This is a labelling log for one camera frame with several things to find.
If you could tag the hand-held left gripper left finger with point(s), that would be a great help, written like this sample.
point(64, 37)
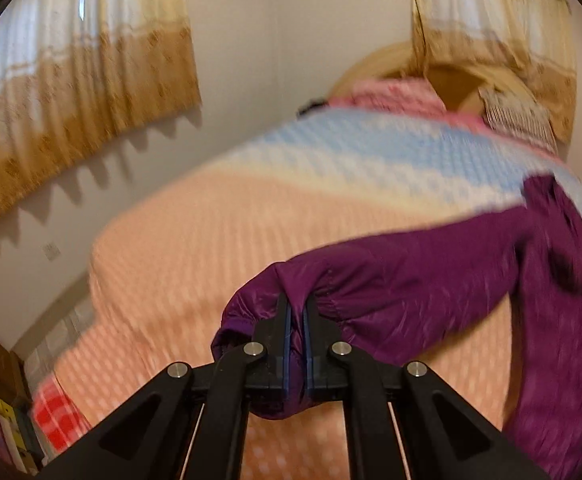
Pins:
point(286, 355)

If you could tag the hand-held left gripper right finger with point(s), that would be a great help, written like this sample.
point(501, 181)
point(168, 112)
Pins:
point(310, 355)

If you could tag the long beige floral curtain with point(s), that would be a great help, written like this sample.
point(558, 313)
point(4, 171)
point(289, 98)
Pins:
point(71, 75)

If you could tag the striped pillow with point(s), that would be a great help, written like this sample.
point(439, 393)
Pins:
point(513, 112)

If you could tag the purple puffer jacket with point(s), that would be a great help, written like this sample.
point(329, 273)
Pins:
point(421, 270)

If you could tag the pink floral quilt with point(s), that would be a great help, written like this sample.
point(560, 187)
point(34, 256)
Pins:
point(391, 92)

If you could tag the row of books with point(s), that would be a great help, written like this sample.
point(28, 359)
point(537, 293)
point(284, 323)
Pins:
point(1, 430)

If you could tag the beige wooden headboard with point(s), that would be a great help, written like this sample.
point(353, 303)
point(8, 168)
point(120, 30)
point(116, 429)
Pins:
point(453, 85)

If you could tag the white wall socket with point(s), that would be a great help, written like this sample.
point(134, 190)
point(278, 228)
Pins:
point(49, 250)

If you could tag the red checked cloth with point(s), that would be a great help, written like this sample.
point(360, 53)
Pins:
point(57, 412)

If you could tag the peach polka dot blanket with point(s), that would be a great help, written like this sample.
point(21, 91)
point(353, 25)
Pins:
point(211, 220)

